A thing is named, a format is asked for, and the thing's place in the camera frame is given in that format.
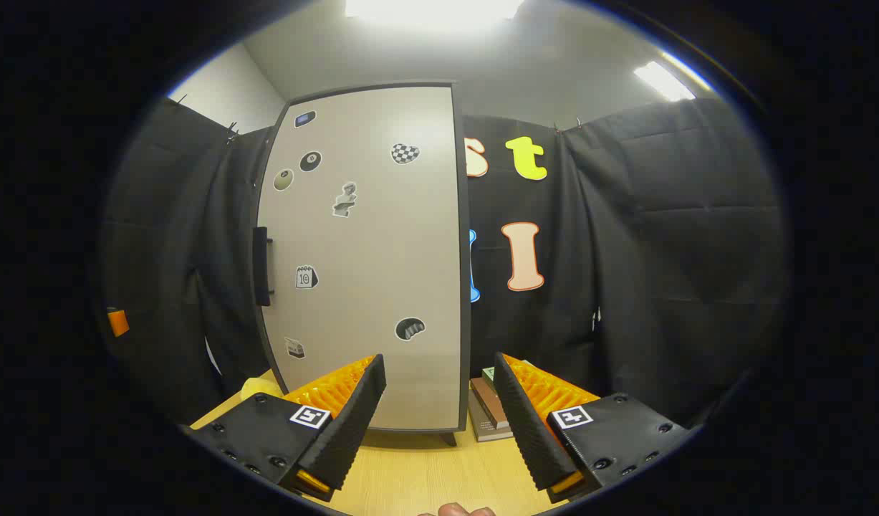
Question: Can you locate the grey book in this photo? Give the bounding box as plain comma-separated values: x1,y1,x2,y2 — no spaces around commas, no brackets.
468,391,515,443

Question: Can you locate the narrow ceiling light panel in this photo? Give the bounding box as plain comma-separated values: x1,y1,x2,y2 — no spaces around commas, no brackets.
633,61,698,102

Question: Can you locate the black backdrop cloth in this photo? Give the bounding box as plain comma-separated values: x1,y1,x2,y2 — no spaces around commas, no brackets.
99,93,791,431

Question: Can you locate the black cabinet door handle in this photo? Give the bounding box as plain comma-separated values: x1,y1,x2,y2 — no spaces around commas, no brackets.
252,226,274,307

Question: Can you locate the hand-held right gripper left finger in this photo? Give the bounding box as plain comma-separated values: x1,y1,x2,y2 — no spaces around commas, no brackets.
183,353,387,502

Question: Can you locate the brown book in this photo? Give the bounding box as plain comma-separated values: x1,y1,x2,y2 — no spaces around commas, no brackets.
471,378,510,431

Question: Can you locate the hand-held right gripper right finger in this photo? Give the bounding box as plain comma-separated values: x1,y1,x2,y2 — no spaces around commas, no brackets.
492,351,698,505

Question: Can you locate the yellow soft toy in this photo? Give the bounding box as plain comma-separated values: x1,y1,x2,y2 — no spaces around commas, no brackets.
240,378,286,402

